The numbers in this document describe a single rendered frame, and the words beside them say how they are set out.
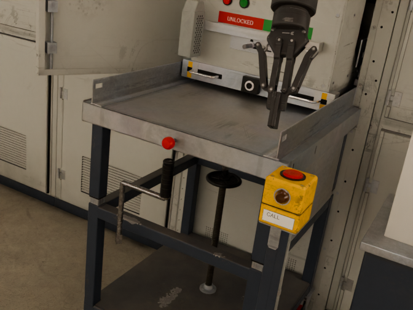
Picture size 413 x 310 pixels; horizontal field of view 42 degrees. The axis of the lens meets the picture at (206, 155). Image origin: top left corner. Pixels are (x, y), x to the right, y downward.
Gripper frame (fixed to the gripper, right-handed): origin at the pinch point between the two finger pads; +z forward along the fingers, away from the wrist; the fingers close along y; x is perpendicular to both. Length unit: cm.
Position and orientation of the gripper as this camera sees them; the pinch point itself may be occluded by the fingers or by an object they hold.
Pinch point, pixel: (275, 110)
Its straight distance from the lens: 107.4
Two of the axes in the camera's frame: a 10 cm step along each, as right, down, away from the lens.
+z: -1.8, 9.8, -0.9
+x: 3.3, 1.4, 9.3
